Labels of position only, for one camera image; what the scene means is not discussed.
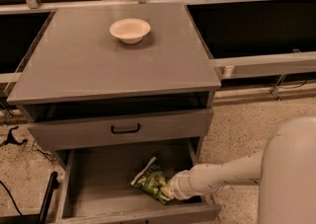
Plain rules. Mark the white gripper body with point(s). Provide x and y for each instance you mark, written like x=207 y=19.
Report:
x=178 y=185

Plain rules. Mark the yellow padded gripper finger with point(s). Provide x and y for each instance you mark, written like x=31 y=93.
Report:
x=167 y=191

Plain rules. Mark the green jalapeno chip bag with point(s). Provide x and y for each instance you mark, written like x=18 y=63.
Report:
x=150 y=180

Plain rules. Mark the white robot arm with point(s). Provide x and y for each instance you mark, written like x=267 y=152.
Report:
x=285 y=171

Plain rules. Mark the upper grey drawer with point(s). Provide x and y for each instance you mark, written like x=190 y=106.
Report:
x=93 y=132

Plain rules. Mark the grey drawer cabinet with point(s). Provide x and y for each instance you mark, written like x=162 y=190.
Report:
x=79 y=37

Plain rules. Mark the black bar lower left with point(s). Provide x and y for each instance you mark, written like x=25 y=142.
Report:
x=51 y=187

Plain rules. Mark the white bowl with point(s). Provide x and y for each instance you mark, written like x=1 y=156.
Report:
x=130 y=31

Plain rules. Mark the black clip on floor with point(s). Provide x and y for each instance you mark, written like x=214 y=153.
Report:
x=11 y=139

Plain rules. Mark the black drawer handle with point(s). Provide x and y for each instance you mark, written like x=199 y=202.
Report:
x=125 y=129

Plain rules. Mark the grey metal railing frame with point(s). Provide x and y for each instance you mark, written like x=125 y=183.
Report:
x=263 y=63

